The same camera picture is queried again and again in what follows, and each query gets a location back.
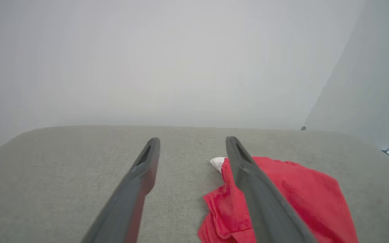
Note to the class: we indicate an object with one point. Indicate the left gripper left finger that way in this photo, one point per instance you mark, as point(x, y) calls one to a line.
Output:
point(130, 202)

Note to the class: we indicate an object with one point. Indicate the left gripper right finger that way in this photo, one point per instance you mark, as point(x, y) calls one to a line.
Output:
point(265, 209)

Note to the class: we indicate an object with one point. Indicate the red garment with white trim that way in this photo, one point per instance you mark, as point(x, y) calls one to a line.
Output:
point(299, 195)

